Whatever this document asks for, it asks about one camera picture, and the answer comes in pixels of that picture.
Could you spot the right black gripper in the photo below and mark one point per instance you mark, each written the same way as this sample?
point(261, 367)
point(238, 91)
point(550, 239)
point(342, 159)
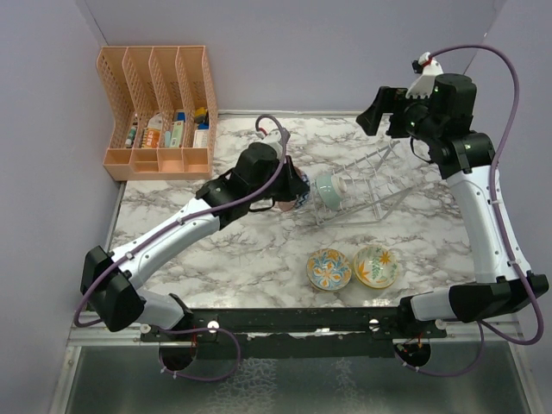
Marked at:
point(389, 100)

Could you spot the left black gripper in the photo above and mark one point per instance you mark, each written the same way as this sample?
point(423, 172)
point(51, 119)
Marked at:
point(295, 185)

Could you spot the red patterned bowl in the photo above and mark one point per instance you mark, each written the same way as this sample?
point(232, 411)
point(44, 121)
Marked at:
point(300, 200)

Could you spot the teal ceramic bowl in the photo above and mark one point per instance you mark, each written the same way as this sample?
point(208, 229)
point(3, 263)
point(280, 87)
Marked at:
point(330, 192)

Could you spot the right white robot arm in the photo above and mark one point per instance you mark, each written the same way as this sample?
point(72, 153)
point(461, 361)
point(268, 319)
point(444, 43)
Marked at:
point(504, 281)

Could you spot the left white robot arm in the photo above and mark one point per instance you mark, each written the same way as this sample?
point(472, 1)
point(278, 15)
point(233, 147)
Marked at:
point(112, 282)

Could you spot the blue orange floral bowl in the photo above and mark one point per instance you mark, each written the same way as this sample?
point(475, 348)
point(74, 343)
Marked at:
point(328, 270)

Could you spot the white flat packet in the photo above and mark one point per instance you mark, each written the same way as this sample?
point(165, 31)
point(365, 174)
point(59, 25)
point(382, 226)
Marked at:
point(201, 138)

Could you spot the yellow leaf patterned bowl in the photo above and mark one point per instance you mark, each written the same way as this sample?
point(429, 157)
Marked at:
point(376, 267)

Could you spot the yellow black toy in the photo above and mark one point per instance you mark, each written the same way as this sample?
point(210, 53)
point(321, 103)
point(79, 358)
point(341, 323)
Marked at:
point(201, 115)

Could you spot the teal white box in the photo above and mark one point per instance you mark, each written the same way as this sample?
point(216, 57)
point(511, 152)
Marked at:
point(174, 135)

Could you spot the orange white box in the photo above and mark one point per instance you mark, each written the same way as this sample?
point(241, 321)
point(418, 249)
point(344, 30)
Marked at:
point(152, 131)

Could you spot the peach plastic desk organizer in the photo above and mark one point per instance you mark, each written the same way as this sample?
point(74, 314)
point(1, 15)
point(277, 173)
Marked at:
point(141, 81)

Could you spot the small bottles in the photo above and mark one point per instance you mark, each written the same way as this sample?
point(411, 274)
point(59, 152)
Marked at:
point(130, 138)

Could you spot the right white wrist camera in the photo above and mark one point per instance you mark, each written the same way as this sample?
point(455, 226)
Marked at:
point(427, 68)

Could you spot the white wire dish rack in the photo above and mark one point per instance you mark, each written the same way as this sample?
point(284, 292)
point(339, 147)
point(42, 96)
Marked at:
point(378, 182)

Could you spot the black mounting base rail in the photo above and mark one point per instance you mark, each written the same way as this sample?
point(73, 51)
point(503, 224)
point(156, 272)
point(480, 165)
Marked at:
point(294, 332)

